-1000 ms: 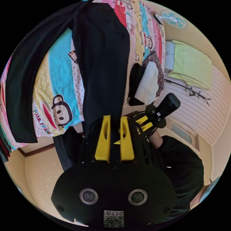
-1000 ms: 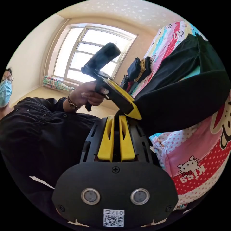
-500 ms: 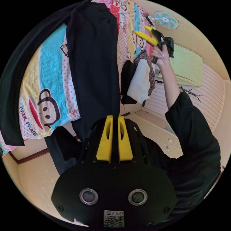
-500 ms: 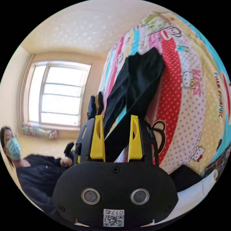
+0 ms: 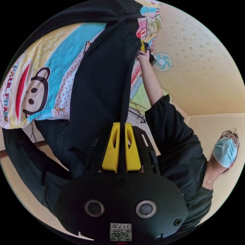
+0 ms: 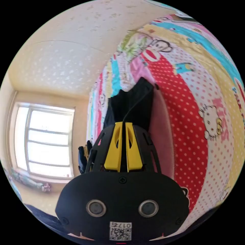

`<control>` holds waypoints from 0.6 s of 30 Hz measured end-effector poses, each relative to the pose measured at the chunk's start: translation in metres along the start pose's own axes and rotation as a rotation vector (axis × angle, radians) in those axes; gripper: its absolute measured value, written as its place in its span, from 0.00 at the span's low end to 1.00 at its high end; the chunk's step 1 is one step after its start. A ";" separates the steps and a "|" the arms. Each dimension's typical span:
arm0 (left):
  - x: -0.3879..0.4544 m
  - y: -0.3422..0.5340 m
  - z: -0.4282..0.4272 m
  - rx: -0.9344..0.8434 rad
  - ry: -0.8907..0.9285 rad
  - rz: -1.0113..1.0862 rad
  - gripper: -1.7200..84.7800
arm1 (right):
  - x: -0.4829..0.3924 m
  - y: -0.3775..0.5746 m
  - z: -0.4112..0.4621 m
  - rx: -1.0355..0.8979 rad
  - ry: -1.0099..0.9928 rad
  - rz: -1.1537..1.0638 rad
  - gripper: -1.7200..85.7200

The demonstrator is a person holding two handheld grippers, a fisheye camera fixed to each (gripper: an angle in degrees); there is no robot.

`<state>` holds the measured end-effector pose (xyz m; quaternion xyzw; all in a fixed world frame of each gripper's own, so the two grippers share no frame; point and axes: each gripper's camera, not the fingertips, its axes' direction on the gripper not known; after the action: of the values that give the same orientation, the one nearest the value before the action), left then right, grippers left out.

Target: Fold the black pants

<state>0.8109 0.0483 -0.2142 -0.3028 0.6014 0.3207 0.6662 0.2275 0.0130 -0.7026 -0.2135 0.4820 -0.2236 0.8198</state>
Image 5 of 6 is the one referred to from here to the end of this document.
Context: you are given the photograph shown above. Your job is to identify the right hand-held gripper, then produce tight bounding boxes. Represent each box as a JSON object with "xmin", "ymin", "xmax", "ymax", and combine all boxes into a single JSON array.
[{"xmin": 139, "ymin": 39, "xmax": 157, "ymax": 67}]

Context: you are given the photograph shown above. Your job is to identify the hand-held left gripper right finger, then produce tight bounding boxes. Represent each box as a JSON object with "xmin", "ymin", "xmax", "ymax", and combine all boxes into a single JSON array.
[{"xmin": 125, "ymin": 123, "xmax": 142, "ymax": 172}]

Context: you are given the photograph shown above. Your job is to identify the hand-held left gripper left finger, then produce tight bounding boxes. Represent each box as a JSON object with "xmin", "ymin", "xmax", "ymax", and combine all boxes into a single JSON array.
[{"xmin": 102, "ymin": 122, "xmax": 121, "ymax": 174}]

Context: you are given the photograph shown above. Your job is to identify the black pants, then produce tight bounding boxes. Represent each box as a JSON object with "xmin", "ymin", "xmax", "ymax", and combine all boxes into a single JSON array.
[{"xmin": 25, "ymin": 0, "xmax": 147, "ymax": 173}]

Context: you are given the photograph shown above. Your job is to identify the person's right forearm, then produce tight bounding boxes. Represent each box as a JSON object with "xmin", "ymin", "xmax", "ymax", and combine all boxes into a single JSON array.
[{"xmin": 138, "ymin": 58, "xmax": 164, "ymax": 106}]

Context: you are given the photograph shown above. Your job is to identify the person's right hand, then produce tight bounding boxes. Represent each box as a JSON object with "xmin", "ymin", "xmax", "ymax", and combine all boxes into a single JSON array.
[{"xmin": 136, "ymin": 51, "xmax": 151, "ymax": 63}]

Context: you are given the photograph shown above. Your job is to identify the green floral pillow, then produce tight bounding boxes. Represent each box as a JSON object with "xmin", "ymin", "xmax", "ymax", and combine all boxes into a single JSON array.
[{"xmin": 146, "ymin": 16, "xmax": 162, "ymax": 35}]

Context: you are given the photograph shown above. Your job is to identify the person's body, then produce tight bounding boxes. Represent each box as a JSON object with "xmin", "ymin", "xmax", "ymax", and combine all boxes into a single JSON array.
[{"xmin": 3, "ymin": 95, "xmax": 241, "ymax": 233}]

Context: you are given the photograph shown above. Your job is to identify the bed with printed sheet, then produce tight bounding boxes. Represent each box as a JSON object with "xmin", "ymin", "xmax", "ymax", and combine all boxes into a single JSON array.
[{"xmin": 0, "ymin": 0, "xmax": 169, "ymax": 129}]

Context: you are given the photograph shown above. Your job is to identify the wall fan with blue blades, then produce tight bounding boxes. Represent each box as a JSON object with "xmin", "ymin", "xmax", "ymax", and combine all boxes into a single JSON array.
[{"xmin": 153, "ymin": 52, "xmax": 173, "ymax": 72}]

